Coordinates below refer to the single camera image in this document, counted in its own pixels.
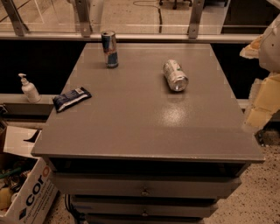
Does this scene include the white pump dispenser bottle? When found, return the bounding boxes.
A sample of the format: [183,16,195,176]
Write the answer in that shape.
[18,73,41,103]

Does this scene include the blue silver energy drink can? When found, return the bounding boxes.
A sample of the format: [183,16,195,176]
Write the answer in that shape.
[101,31,118,68]

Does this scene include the metal railing post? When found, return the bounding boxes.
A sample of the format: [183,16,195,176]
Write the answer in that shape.
[1,0,29,37]
[75,0,92,38]
[188,0,205,39]

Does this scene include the metal railing post middle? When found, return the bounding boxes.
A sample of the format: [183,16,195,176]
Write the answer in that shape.
[75,0,92,38]

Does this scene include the grey drawer cabinet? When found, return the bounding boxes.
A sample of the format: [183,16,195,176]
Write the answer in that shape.
[32,43,263,224]

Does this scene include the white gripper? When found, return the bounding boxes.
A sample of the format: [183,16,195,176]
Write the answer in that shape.
[240,14,280,133]

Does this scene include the silver 7up can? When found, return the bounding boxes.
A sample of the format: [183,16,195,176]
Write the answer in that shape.
[163,59,189,92]

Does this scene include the dark blue snack packet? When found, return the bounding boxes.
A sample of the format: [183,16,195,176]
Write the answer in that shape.
[52,87,92,113]

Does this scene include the metal railing post left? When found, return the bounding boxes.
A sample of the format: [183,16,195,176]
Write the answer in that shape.
[1,0,29,37]

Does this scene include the metal railing post right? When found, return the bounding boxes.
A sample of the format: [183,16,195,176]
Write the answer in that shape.
[188,0,205,39]

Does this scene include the white cardboard box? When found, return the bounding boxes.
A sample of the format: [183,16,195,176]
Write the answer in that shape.
[0,126,58,224]

